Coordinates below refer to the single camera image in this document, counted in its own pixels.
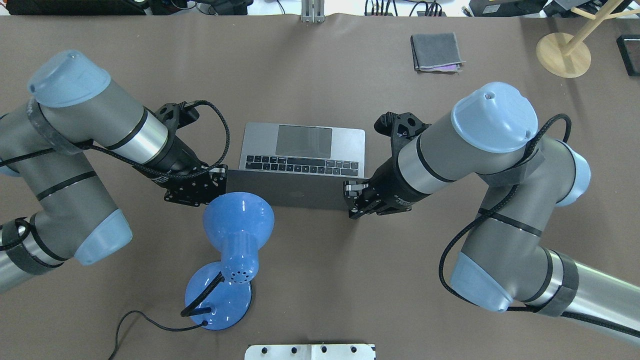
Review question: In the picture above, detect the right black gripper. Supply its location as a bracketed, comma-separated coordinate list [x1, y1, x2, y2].
[342, 165, 416, 220]

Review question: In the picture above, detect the grey laptop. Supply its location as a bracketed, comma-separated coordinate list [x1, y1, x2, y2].
[226, 121, 366, 211]

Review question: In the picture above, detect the blue desk lamp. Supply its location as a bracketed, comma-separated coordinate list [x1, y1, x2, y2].
[180, 192, 275, 331]

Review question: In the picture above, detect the wooden mug tree stand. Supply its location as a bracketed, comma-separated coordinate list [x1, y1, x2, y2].
[535, 0, 640, 78]

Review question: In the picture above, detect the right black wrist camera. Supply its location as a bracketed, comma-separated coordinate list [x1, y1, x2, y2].
[374, 111, 432, 146]

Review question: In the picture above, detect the aluminium frame post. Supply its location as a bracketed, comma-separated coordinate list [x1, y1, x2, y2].
[301, 0, 326, 24]

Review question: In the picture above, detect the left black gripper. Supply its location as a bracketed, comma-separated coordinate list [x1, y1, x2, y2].
[164, 166, 228, 207]

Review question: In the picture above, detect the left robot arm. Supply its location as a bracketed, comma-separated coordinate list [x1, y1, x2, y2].
[0, 49, 227, 292]

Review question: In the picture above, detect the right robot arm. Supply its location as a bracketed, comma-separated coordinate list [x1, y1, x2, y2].
[343, 82, 639, 345]

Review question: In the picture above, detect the folded grey cloth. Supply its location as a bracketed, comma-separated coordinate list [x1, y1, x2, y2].
[410, 32, 464, 73]

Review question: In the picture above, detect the black lamp power cable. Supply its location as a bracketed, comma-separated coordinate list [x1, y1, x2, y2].
[107, 272, 226, 360]

